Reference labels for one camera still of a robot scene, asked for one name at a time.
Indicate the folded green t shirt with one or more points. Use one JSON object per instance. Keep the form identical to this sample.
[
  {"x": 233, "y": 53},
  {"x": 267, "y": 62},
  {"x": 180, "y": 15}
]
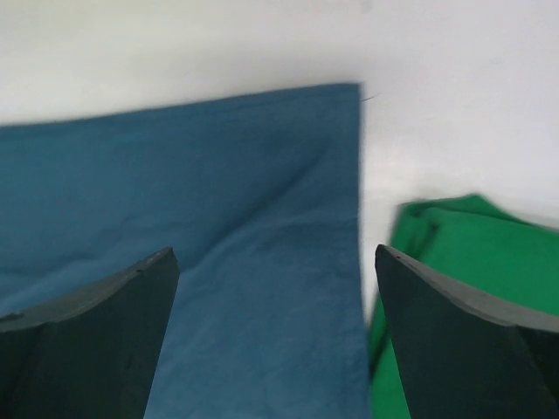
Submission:
[{"x": 474, "y": 242}]

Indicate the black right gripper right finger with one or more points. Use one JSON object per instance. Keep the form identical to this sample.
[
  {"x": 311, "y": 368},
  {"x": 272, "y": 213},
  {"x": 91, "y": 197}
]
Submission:
[{"x": 462, "y": 352}]

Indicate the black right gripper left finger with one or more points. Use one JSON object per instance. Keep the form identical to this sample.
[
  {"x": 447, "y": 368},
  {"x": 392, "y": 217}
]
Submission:
[{"x": 93, "y": 352}]

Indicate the dark blue t shirt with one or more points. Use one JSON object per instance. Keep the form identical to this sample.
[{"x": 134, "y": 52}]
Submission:
[{"x": 258, "y": 197}]

